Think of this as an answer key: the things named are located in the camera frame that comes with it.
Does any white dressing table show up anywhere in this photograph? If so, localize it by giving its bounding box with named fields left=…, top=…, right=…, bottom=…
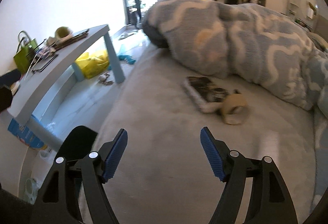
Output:
left=286, top=0, right=314, bottom=31

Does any light blue low table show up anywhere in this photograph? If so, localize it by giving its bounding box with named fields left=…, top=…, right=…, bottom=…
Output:
left=1, top=24, right=125, bottom=151

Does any wooden sticks bundle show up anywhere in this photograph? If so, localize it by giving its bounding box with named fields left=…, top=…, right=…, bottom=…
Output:
left=53, top=29, right=89, bottom=51

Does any yellow plastic bag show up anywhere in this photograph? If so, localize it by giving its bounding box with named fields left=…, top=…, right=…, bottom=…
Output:
left=75, top=50, right=109, bottom=79

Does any black wire stand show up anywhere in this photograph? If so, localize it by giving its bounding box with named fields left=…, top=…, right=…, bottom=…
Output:
left=26, top=39, right=58, bottom=74

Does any blue box on floor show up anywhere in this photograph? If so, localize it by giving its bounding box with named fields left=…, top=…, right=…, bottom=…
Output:
left=7, top=119, right=47, bottom=150

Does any blue wavy fleece blanket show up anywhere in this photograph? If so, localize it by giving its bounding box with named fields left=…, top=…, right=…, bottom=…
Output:
left=142, top=0, right=327, bottom=114

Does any round vanity mirror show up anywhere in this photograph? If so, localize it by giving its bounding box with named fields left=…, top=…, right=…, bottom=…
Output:
left=300, top=0, right=318, bottom=20

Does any black face tissue pack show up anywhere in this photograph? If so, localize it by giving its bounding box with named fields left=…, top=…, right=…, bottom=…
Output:
left=183, top=76, right=230, bottom=114

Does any bed with grey cover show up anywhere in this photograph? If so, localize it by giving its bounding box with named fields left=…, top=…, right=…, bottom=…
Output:
left=95, top=45, right=327, bottom=223

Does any green slipper far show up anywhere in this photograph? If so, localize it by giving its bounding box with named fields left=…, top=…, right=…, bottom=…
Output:
left=55, top=27, right=73, bottom=42

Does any green gift bag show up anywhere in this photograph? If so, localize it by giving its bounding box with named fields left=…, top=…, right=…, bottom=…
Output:
left=13, top=31, right=38, bottom=74

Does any blue cat toy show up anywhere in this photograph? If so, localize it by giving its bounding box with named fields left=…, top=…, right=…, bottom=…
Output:
left=107, top=54, right=136, bottom=70

